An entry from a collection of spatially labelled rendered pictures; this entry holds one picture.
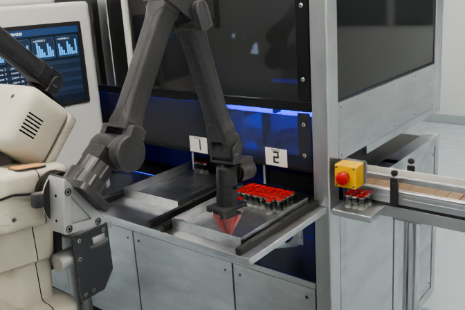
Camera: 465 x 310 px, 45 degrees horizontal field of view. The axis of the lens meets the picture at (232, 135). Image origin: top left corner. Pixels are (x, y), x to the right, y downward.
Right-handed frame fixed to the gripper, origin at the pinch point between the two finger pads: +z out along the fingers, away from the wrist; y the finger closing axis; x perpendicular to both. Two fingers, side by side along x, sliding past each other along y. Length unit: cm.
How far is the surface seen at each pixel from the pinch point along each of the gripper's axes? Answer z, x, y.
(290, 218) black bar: -1.4, -7.9, 19.8
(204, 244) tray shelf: 2.6, 5.2, -3.5
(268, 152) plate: -16.2, 10.0, 34.3
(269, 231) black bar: -0.4, -7.8, 9.2
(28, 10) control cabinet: -63, 89, 0
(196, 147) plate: -14, 42, 35
